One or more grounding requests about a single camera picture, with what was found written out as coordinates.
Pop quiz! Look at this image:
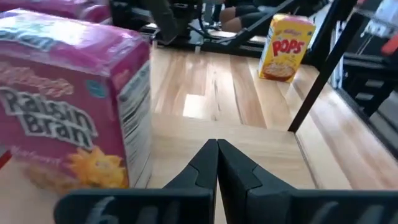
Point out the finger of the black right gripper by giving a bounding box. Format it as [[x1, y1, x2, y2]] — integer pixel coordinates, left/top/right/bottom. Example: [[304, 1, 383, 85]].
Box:
[[141, 0, 172, 44], [160, 0, 180, 43]]

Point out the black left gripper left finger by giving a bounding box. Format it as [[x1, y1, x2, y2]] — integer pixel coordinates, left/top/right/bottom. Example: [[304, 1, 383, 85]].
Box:
[[164, 139, 218, 191]]

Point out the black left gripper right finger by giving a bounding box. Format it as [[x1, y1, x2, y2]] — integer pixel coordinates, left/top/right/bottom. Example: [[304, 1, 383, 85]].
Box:
[[217, 139, 296, 224]]

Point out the purple Raisin Bran cereal box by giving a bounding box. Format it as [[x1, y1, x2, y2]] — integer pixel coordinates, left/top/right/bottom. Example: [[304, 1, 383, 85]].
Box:
[[0, 8, 154, 196], [0, 0, 112, 25]]

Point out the yellow Corn Pops cereal box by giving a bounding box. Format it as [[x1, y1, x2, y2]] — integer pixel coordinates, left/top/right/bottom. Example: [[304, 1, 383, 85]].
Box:
[[257, 13, 317, 84]]

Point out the person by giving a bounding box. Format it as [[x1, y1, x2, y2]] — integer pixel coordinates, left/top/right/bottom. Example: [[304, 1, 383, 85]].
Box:
[[219, 0, 299, 34]]

